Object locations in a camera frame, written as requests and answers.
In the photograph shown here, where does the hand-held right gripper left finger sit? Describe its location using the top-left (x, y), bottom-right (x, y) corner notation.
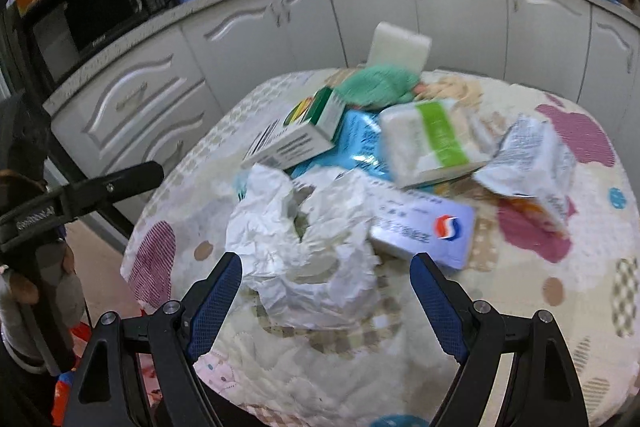
top-left (52, 252), bottom-right (243, 427)

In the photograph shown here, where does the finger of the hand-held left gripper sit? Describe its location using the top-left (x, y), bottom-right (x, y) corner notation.
top-left (62, 161), bottom-right (166, 222)

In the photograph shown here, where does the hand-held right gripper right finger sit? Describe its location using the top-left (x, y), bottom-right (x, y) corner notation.
top-left (409, 252), bottom-right (591, 427)

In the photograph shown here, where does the white blue medicine box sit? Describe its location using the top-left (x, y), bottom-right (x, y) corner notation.
top-left (369, 191), bottom-right (477, 271)

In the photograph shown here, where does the white paper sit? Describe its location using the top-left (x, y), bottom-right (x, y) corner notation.
top-left (225, 163), bottom-right (382, 331)

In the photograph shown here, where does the white green tissue pack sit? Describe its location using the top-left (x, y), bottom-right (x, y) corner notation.
top-left (378, 98), bottom-right (492, 188)

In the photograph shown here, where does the white foil wrapper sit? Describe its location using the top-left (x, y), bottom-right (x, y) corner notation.
top-left (471, 113), bottom-right (577, 234)

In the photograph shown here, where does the green and white carton box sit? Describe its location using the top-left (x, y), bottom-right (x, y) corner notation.
top-left (241, 86), bottom-right (347, 171)

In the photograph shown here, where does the person's left hand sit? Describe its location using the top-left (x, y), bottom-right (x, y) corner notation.
top-left (52, 252), bottom-right (87, 330)

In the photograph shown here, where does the patterned quilted tablecloth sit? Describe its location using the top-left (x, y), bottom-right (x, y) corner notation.
top-left (121, 67), bottom-right (640, 427)

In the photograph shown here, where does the black microwave oven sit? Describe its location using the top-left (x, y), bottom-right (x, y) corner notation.
top-left (14, 0), bottom-right (182, 94)

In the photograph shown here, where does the blue snack packet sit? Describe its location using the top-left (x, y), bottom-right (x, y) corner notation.
top-left (289, 108), bottom-right (397, 188)

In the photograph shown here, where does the beige plush toy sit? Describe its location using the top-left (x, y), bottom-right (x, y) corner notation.
top-left (419, 76), bottom-right (483, 108)

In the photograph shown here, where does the green cloth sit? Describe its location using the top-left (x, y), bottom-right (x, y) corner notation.
top-left (334, 63), bottom-right (422, 108)

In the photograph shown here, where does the white foam block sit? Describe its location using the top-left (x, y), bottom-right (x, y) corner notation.
top-left (366, 21), bottom-right (434, 74)

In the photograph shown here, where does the white kitchen cabinet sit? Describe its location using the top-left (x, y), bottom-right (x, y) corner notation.
top-left (42, 0), bottom-right (640, 239)

